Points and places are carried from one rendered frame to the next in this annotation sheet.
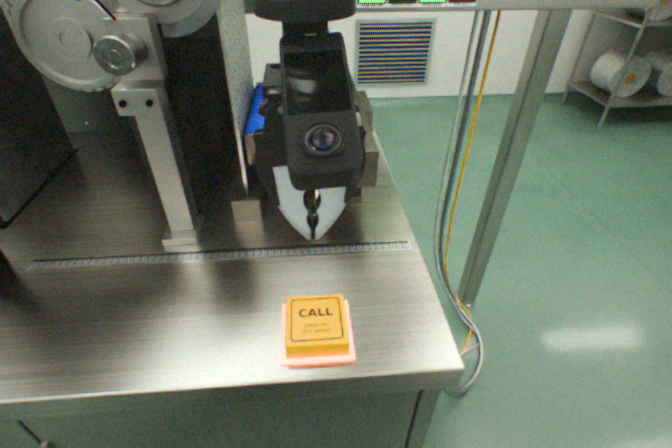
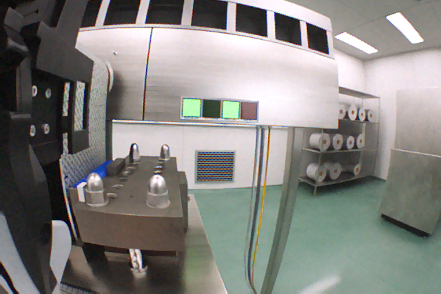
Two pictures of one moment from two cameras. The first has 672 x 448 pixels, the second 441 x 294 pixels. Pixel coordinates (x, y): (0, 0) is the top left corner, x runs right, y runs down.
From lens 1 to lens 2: 0.29 m
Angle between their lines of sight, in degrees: 34
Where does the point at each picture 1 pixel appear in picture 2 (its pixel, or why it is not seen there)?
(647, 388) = not seen: outside the picture
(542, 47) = (293, 151)
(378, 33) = (207, 156)
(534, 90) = (293, 175)
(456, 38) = (246, 159)
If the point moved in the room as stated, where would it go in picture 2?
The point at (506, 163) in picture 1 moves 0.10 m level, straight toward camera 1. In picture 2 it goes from (284, 218) to (283, 228)
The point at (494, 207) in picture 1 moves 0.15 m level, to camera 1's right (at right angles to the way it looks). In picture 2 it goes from (280, 244) to (302, 239)
